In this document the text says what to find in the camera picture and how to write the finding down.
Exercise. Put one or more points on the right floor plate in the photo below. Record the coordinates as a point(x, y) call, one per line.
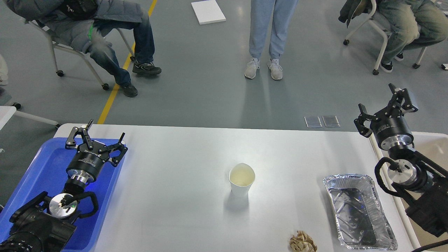
point(331, 121)

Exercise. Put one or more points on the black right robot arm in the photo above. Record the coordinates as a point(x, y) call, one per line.
point(405, 172)

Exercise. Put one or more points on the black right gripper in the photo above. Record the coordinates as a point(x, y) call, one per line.
point(389, 127)

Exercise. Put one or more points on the seated person in green trousers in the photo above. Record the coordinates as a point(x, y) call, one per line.
point(414, 24)

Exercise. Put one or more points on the crumpled brown paper ball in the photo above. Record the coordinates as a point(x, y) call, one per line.
point(302, 242)

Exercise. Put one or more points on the left floor plate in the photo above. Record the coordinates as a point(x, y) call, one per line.
point(313, 121)

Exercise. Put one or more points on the floor plate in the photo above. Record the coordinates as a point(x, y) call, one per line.
point(331, 121)
point(313, 121)

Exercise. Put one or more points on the seated person in grey jacket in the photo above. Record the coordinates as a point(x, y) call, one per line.
point(83, 25)

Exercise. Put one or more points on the white flat board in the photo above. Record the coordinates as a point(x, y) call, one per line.
point(207, 12)

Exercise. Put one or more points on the beige plastic bin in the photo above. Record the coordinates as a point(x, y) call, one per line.
point(409, 235)

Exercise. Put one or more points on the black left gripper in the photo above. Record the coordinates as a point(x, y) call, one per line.
point(91, 155)

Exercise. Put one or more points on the aluminium foil tray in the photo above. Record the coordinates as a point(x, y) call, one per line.
point(360, 219)

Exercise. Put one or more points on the blue plastic tray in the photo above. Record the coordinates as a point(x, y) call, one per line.
point(47, 172)

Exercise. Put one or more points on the white paper cup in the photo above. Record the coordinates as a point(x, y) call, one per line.
point(241, 177)

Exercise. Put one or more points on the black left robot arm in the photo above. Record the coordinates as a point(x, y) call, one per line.
point(61, 202)

